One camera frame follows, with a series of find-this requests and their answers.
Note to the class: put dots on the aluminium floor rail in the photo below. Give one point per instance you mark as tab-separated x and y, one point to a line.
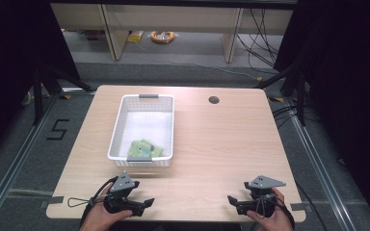
321	166
13	166

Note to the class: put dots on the black curtain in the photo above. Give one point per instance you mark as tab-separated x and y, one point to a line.
9	64
350	80

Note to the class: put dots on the green glove with buttons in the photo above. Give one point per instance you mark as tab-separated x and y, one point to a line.
138	149

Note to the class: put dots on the yellow packet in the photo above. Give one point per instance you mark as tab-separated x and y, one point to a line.
135	37

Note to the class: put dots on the white plastic basket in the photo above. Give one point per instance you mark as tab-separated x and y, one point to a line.
143	128

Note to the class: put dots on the black metal stand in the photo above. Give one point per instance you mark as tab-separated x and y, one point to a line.
300	96
38	96

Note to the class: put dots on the person's left hand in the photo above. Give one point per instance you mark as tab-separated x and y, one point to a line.
101	219

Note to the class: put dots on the grey tape strip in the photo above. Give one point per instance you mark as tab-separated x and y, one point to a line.
298	207
55	200

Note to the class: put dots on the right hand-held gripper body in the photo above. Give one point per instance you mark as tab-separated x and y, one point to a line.
265	183

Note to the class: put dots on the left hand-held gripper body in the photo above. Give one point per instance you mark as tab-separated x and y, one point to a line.
122	183

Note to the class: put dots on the dark round table grommet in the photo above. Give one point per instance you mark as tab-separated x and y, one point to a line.
214	99

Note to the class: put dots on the person's right hand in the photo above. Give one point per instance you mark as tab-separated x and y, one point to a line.
274	221

